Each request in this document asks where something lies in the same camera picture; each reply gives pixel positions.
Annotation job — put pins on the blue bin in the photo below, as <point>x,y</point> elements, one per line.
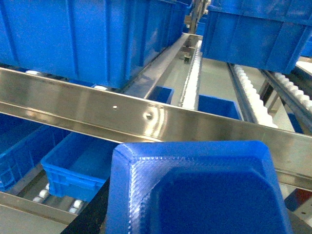
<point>104,42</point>
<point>263,34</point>

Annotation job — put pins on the blue bin upper left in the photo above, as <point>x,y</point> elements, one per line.
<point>104,42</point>

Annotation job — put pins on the blue bin upper right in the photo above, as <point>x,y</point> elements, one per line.
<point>263,34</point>

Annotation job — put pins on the steel roller shelf rack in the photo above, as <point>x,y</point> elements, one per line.
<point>123,118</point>

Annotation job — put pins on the blue bin lower shelf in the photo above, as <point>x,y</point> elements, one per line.
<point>78,166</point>

